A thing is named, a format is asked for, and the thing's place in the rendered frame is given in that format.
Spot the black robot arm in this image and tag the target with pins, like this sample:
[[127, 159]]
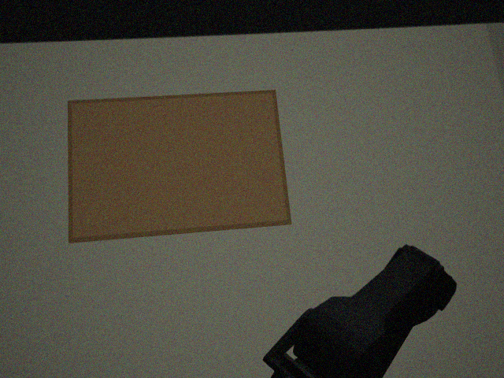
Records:
[[358, 336]]

